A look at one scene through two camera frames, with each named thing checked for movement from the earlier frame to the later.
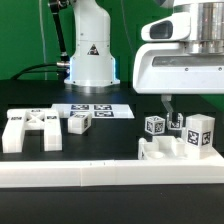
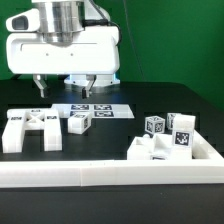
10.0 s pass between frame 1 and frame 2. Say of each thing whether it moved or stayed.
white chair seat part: moved
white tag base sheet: stayed
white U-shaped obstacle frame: stayed
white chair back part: stayed
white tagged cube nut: stayed
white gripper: moved
